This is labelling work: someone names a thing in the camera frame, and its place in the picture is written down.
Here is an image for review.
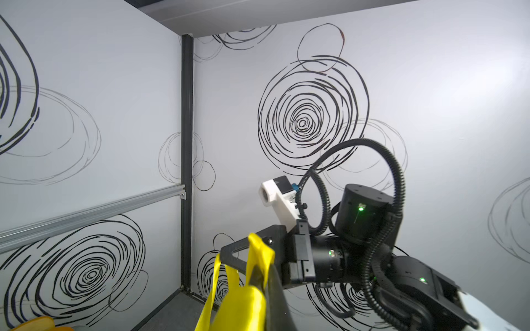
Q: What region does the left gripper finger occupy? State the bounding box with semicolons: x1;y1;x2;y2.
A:
250;265;297;331

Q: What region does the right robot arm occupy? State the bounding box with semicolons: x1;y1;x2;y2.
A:
197;138;513;330

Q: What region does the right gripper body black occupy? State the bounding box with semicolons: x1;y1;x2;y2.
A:
257;222;348;289

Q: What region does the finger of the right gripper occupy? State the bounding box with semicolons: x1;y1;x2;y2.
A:
219;238;250;274

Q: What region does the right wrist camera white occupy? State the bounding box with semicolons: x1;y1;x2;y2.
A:
259;176;300;231

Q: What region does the front yellow sponge toast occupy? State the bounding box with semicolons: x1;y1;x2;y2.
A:
11;317;74;331

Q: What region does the yellow ribbon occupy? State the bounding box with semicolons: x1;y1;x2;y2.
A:
195;233;275;330

